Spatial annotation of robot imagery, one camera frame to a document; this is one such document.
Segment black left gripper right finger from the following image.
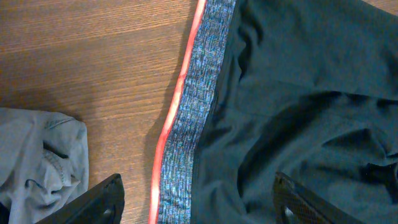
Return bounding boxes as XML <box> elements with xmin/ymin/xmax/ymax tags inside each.
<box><xmin>272</xmin><ymin>172</ymin><xmax>363</xmax><ymax>224</ymax></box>

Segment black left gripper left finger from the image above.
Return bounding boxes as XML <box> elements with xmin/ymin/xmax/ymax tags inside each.
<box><xmin>37</xmin><ymin>174</ymin><xmax>125</xmax><ymax>224</ymax></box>

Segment black leggings with red waistband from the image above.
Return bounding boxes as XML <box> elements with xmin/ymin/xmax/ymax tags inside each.
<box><xmin>149</xmin><ymin>0</ymin><xmax>397</xmax><ymax>223</ymax></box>

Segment folded grey garment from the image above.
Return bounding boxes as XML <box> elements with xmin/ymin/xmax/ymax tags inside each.
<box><xmin>1</xmin><ymin>108</ymin><xmax>89</xmax><ymax>223</ymax></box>

